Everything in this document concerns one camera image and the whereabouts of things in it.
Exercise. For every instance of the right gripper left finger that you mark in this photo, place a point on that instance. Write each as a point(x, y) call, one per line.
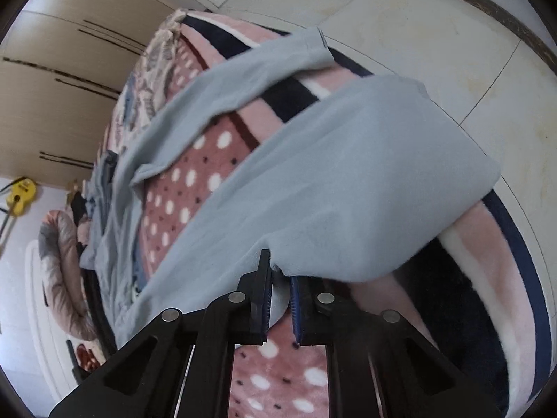
point(180, 364)

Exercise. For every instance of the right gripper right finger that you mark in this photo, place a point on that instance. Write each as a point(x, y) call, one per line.
point(379, 365)

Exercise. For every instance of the light blue pants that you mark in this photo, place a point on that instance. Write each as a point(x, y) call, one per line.
point(349, 189)

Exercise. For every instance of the patterned plush bed blanket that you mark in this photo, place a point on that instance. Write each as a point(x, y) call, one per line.
point(230, 138)

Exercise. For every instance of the white headboard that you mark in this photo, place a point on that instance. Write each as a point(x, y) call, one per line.
point(49, 340)

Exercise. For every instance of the blue denim garment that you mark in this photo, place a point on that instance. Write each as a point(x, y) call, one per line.
point(99, 188)

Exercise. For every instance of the yellow toy guitar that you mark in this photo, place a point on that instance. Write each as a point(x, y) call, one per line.
point(20, 194)

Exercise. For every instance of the brown patterned pillow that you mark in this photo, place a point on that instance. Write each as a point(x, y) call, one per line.
point(144, 93)

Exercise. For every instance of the wooden wardrobe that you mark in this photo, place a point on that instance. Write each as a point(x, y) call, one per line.
point(63, 66)

